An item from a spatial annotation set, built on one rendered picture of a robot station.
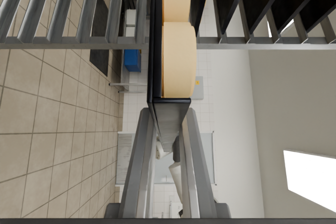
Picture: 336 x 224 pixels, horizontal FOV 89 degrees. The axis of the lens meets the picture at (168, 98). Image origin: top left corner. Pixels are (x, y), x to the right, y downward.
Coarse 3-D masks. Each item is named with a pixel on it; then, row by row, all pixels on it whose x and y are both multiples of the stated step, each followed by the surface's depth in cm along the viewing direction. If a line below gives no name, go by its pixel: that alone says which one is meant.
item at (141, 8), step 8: (136, 0) 58; (144, 0) 61; (136, 8) 57; (144, 8) 60; (136, 16) 56; (144, 16) 59; (136, 24) 56; (144, 24) 58; (136, 32) 56; (144, 32) 57; (136, 40) 56; (144, 40) 56
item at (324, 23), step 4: (324, 20) 57; (328, 20) 56; (320, 24) 59; (324, 24) 57; (328, 24) 56; (324, 28) 57; (328, 28) 56; (332, 28) 55; (324, 32) 57; (328, 32) 56; (332, 32) 55; (328, 36) 56; (332, 36) 55; (328, 40) 56; (332, 40) 55
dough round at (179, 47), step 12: (168, 24) 10; (180, 24) 10; (168, 36) 9; (180, 36) 9; (192, 36) 10; (168, 48) 9; (180, 48) 9; (192, 48) 9; (168, 60) 9; (180, 60) 9; (192, 60) 9; (168, 72) 9; (180, 72) 9; (192, 72) 9; (168, 84) 10; (180, 84) 10; (192, 84) 10; (168, 96) 11; (180, 96) 11
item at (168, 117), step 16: (160, 0) 7; (160, 16) 7; (160, 32) 7; (160, 48) 6; (160, 64) 6; (160, 80) 6; (160, 96) 6; (160, 112) 7; (176, 112) 7; (160, 128) 10; (176, 128) 10
